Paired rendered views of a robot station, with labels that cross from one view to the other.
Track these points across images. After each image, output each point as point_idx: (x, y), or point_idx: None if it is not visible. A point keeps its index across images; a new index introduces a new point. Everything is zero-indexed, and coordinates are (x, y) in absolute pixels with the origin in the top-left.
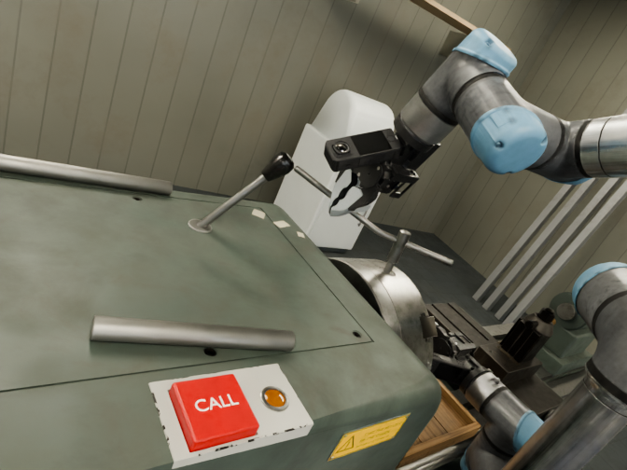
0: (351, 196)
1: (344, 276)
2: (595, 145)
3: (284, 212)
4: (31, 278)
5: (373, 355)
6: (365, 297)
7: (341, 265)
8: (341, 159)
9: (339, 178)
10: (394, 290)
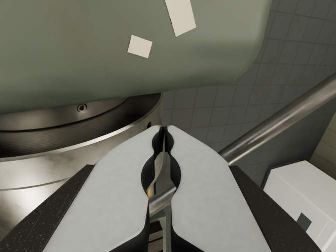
0: (113, 198)
1: (79, 132)
2: None
3: (231, 57)
4: None
5: None
6: (8, 145)
7: (100, 133)
8: None
9: (237, 184)
10: (16, 204)
